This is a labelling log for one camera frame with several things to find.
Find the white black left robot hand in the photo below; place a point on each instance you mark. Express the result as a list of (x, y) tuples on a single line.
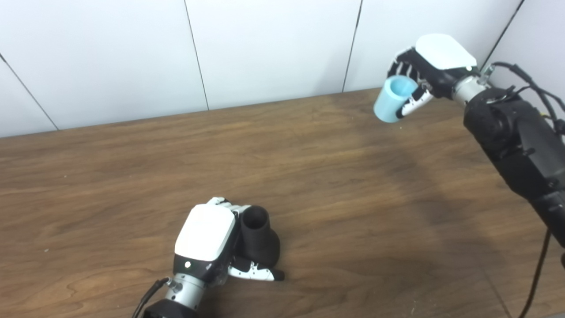
[(205, 229)]

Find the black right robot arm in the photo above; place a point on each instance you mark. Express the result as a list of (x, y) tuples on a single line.
[(512, 137)]

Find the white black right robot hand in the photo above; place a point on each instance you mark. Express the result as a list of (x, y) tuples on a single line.
[(441, 51)]

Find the black flared nozzle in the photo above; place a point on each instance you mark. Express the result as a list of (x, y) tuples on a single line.
[(260, 243)]

